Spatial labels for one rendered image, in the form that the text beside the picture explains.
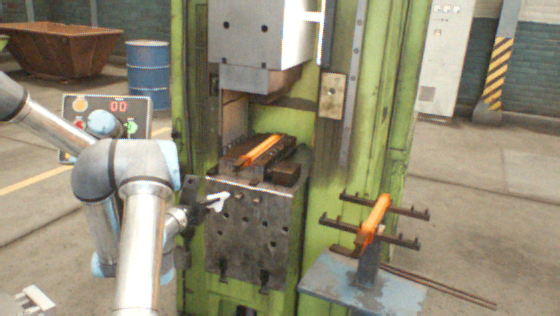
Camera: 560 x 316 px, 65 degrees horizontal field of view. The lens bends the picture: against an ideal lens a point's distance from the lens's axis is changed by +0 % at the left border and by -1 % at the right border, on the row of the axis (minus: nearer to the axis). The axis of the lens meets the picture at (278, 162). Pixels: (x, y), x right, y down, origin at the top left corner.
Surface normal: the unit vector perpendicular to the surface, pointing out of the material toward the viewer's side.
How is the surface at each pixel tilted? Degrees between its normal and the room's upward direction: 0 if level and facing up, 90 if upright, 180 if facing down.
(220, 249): 90
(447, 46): 90
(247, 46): 90
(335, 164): 90
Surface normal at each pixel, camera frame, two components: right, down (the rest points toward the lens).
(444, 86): -0.40, 0.31
